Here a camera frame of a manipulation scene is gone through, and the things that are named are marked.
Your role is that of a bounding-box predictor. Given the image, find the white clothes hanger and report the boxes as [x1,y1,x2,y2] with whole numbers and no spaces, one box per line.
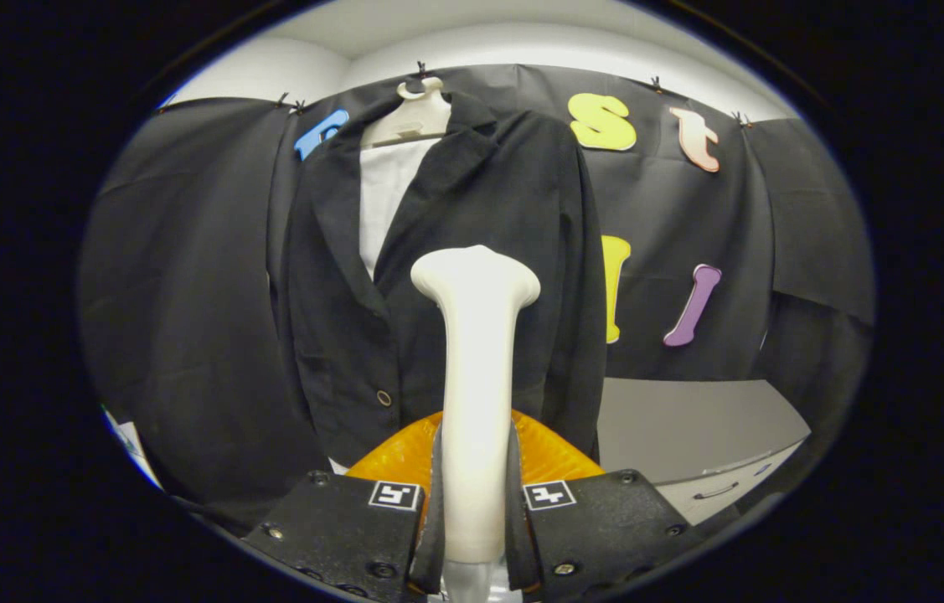
[360,77,453,150]

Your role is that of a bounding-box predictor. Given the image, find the black suit jacket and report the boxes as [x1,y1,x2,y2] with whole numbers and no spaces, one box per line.
[269,90,609,468]

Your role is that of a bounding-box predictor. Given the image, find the black backdrop cloth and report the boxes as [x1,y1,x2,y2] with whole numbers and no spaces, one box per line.
[78,63,876,537]

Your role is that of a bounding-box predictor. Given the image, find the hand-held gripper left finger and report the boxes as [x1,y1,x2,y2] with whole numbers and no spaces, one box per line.
[241,409,447,602]

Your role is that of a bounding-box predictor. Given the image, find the cluttered white desk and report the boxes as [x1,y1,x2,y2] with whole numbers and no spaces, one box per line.
[101,405,164,491]

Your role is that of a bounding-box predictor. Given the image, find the grey cabinet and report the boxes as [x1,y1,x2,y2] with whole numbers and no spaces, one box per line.
[596,377,812,527]

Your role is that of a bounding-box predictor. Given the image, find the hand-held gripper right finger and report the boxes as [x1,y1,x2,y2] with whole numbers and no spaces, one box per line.
[508,409,707,602]

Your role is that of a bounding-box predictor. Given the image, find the white garment steamer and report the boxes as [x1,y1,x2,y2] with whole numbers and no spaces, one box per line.
[410,245,542,603]

